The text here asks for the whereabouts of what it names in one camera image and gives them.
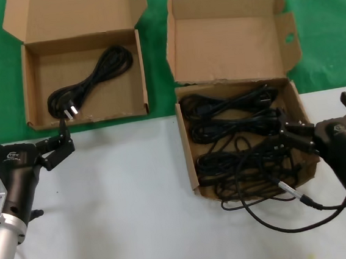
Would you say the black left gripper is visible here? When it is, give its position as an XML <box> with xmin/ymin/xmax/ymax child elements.
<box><xmin>0</xmin><ymin>115</ymin><xmax>83</xmax><ymax>227</ymax></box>

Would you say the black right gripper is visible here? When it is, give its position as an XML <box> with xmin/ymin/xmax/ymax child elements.
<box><xmin>275</xmin><ymin>91</ymin><xmax>346</xmax><ymax>207</ymax></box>

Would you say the black power cord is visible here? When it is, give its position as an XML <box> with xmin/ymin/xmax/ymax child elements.
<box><xmin>42</xmin><ymin>43</ymin><xmax>139</xmax><ymax>122</ymax></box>
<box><xmin>194</xmin><ymin>132</ymin><xmax>304</xmax><ymax>190</ymax></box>
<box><xmin>178</xmin><ymin>83</ymin><xmax>281</xmax><ymax>121</ymax></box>
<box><xmin>188</xmin><ymin>106</ymin><xmax>287</xmax><ymax>146</ymax></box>
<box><xmin>213</xmin><ymin>169</ymin><xmax>305</xmax><ymax>204</ymax></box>

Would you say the torn open cardboard box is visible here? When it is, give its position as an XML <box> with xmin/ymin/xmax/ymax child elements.
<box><xmin>160</xmin><ymin>0</ymin><xmax>324</xmax><ymax>204</ymax></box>

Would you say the small black knob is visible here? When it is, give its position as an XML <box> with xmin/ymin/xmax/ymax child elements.
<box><xmin>29</xmin><ymin>208</ymin><xmax>46</xmax><ymax>222</ymax></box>

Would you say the white table cloth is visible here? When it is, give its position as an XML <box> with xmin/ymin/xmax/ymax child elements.
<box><xmin>0</xmin><ymin>88</ymin><xmax>346</xmax><ymax>259</ymax></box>

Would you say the thin cable with silver connector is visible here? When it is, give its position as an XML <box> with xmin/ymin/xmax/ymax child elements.
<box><xmin>215</xmin><ymin>130</ymin><xmax>346</xmax><ymax>241</ymax></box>

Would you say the tangled black power cord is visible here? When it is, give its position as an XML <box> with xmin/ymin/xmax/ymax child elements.
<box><xmin>213</xmin><ymin>169</ymin><xmax>305</xmax><ymax>204</ymax></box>
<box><xmin>194</xmin><ymin>132</ymin><xmax>304</xmax><ymax>190</ymax></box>

